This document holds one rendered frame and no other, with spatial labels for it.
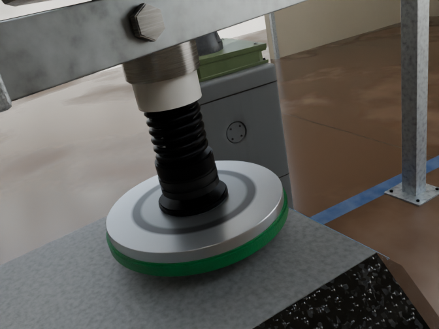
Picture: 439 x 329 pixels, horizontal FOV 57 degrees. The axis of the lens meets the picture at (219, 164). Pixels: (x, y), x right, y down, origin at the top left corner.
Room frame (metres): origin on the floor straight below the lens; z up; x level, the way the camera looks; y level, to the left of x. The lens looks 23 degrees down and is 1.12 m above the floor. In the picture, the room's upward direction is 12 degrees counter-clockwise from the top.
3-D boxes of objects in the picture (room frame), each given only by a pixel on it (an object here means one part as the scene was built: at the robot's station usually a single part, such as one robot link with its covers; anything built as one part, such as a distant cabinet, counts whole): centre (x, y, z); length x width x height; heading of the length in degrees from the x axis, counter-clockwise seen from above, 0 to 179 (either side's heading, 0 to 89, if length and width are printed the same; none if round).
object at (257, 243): (0.43, 0.04, 0.89); 0.22 x 0.22 x 0.04
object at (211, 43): (1.50, -0.01, 0.98); 0.19 x 0.19 x 0.10
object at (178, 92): (0.43, 0.04, 1.04); 0.07 x 0.07 x 0.04
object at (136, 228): (0.43, 0.04, 0.89); 0.21 x 0.21 x 0.01
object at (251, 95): (1.50, 0.00, 0.43); 0.50 x 0.50 x 0.85; 23
